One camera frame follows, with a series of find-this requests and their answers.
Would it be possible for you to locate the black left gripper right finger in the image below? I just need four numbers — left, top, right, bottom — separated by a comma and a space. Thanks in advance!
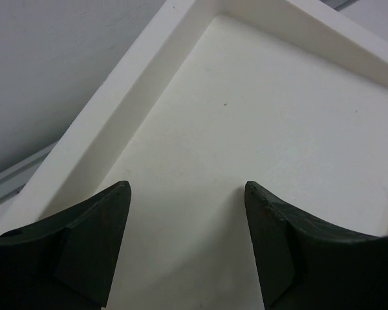
244, 181, 388, 309

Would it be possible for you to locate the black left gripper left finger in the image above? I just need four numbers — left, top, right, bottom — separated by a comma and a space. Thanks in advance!
0, 181, 131, 309

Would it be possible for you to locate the white drawer cabinet box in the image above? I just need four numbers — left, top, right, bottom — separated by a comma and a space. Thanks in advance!
0, 1, 388, 309

